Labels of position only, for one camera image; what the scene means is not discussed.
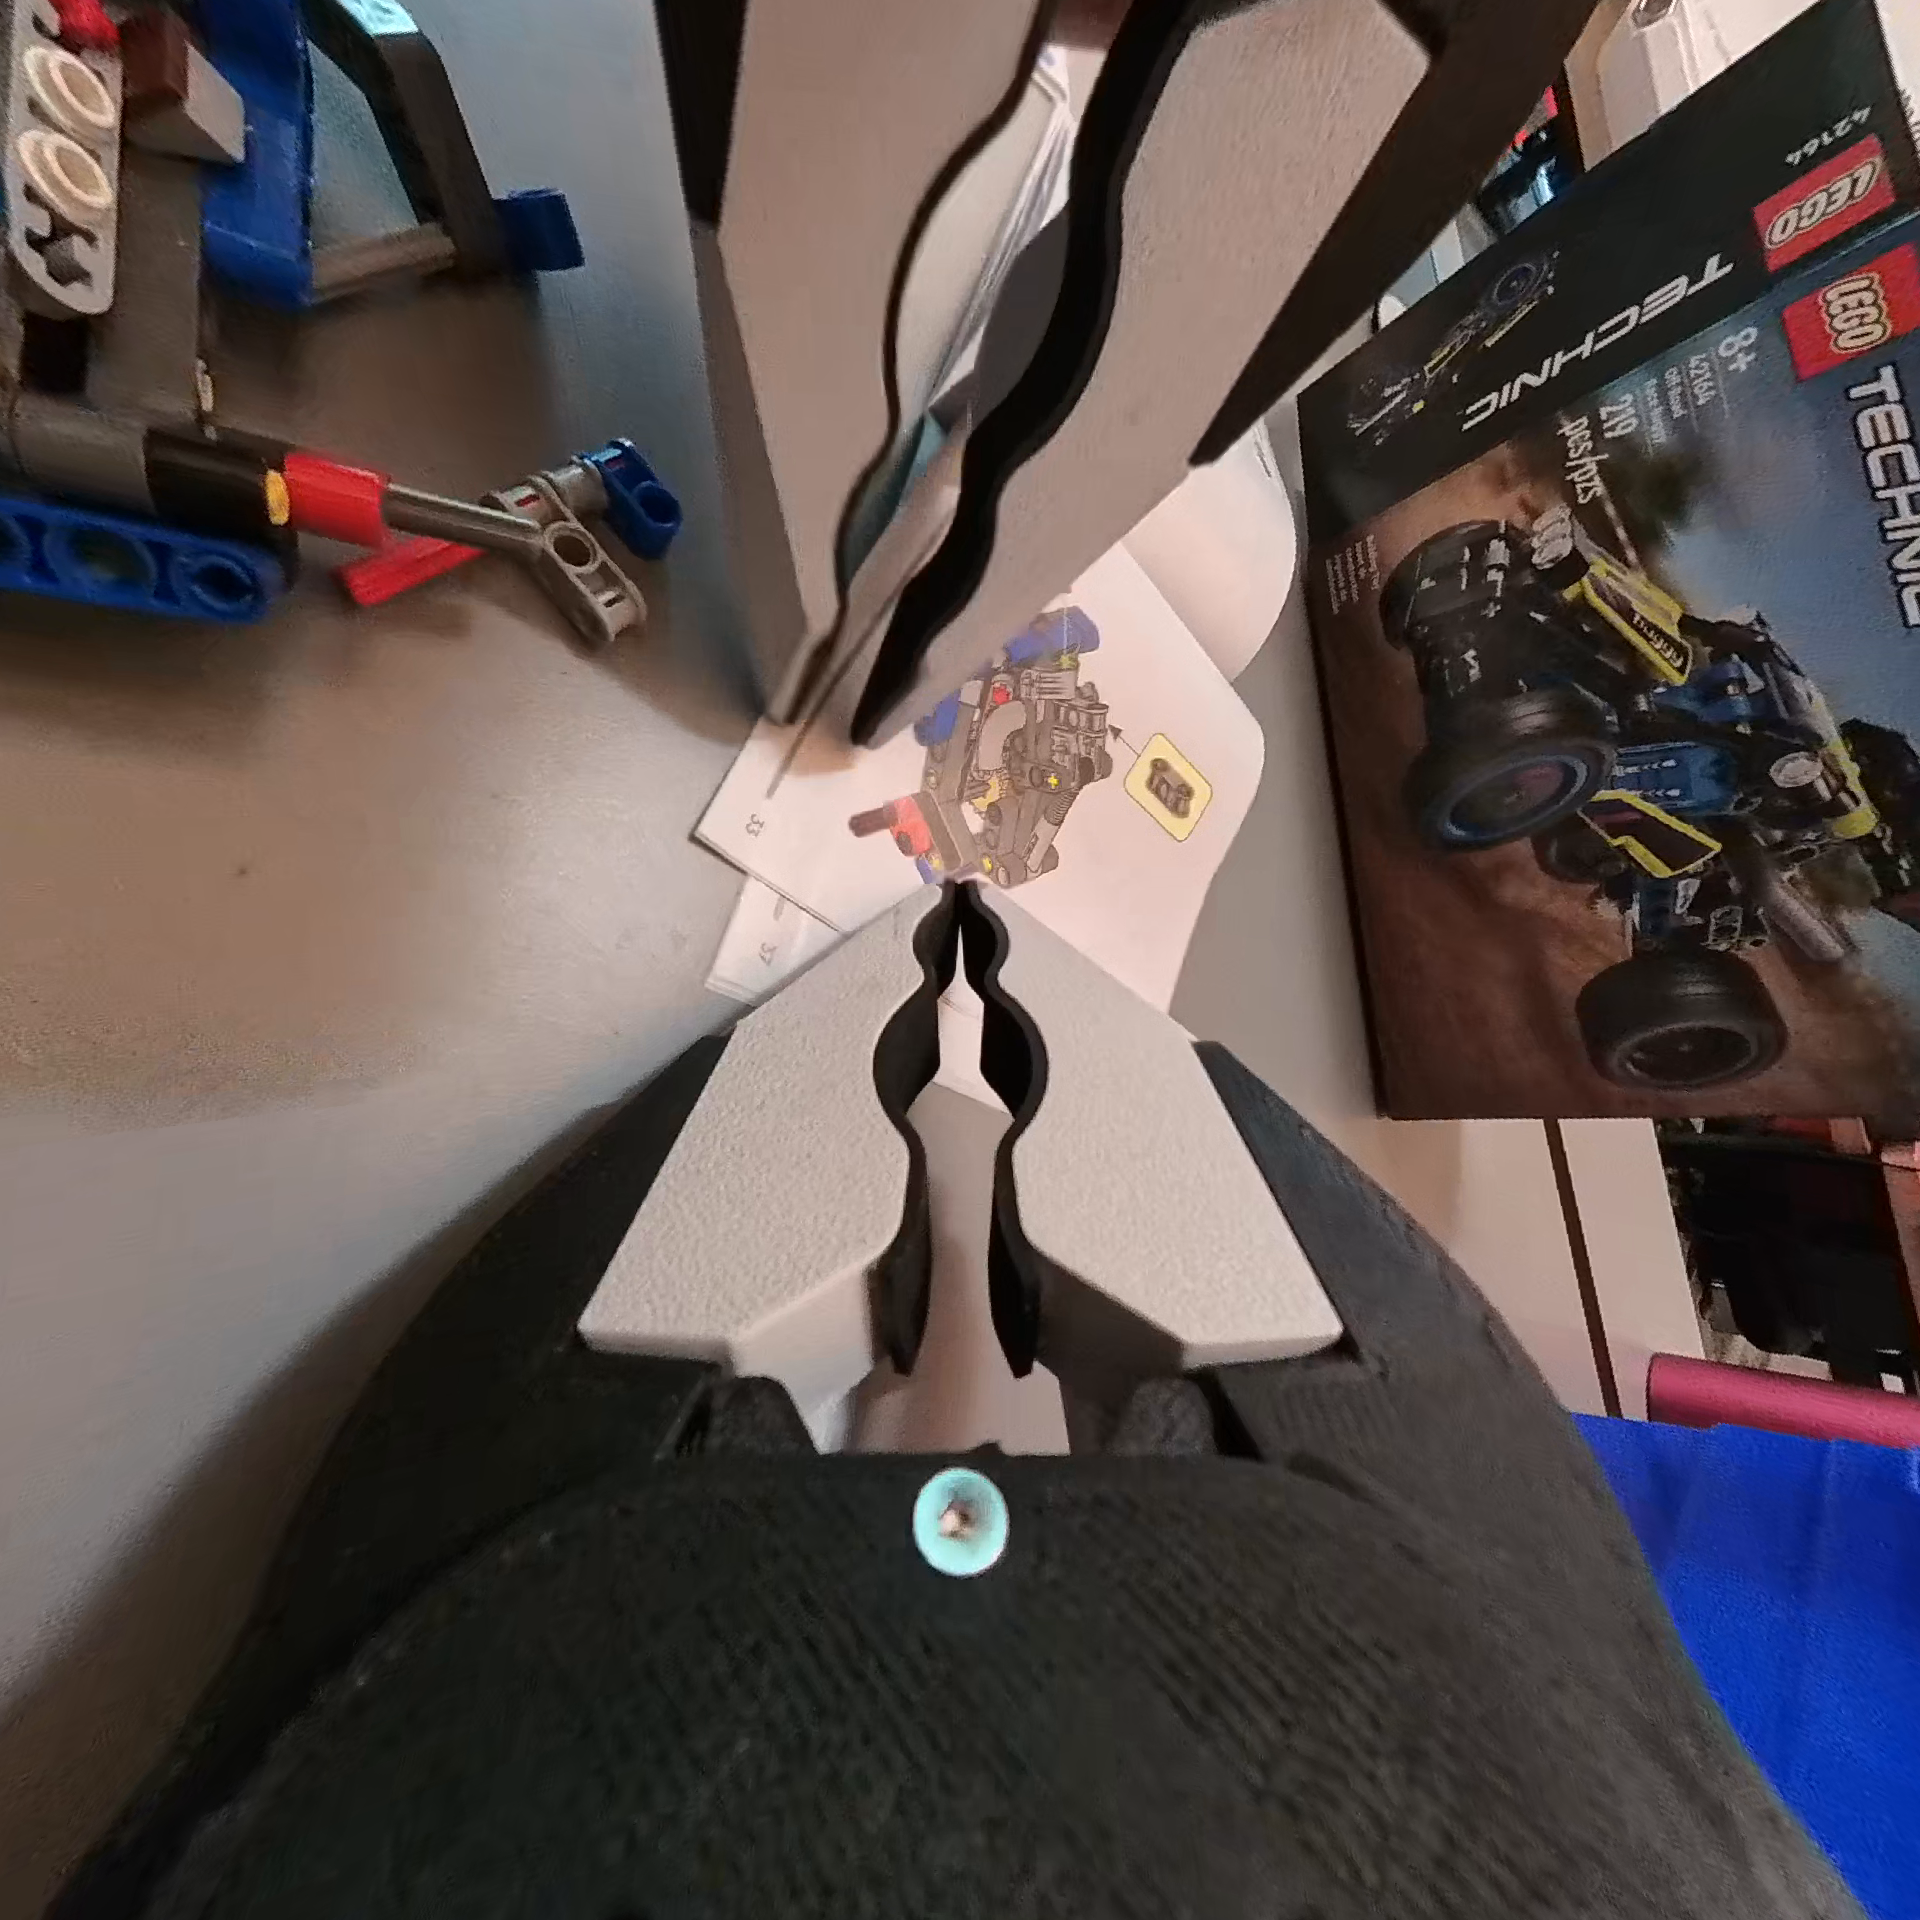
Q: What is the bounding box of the blue plastic storage bin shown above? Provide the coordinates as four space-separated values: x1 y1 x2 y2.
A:
1563 1406 1920 1920

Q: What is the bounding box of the maroon drinking bottle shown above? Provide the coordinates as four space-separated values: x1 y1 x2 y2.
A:
1638 1346 1920 1451

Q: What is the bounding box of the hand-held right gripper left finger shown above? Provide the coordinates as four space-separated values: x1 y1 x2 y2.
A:
573 882 965 1429

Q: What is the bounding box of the white poster clip stand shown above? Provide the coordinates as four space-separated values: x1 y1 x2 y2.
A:
1563 0 1828 169

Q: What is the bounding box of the lego set box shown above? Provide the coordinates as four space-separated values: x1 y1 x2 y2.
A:
1293 0 1920 1128

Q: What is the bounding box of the red lego axle with connectors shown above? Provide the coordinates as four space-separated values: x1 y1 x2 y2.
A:
334 436 688 653

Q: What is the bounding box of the grey lego beam with axles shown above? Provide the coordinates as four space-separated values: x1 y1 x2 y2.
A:
303 0 520 306

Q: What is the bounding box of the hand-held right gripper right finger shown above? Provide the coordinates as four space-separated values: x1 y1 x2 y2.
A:
963 882 1348 1422

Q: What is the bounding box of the lego instruction booklet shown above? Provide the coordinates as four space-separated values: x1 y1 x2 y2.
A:
689 29 1301 1025

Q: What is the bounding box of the small blue lego connector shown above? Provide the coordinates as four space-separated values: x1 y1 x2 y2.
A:
497 186 588 278

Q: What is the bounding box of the partly built lego buggy model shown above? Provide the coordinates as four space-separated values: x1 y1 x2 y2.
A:
0 0 545 627

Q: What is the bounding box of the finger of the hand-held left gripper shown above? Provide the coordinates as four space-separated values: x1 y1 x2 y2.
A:
694 0 1055 731
848 0 1438 749

